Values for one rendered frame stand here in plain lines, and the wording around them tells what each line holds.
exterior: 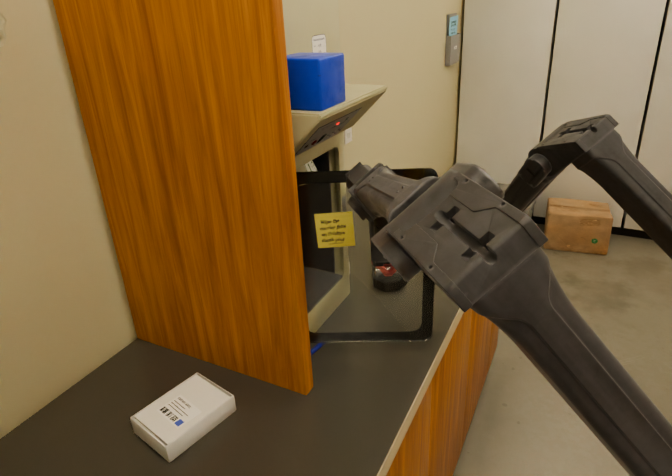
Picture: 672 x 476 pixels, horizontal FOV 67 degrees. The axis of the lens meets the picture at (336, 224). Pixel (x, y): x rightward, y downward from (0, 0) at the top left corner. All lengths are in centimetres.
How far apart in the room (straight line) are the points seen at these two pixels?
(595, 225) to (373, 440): 299
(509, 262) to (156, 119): 79
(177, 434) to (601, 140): 87
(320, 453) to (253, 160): 54
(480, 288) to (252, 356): 83
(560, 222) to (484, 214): 342
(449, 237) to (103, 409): 95
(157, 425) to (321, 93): 68
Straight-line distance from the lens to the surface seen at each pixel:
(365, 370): 116
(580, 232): 383
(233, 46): 87
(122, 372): 129
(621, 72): 391
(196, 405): 109
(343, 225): 101
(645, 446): 46
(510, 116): 401
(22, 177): 116
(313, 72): 91
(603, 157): 85
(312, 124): 91
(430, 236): 39
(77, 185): 123
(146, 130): 105
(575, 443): 244
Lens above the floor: 169
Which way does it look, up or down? 24 degrees down
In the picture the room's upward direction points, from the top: 3 degrees counter-clockwise
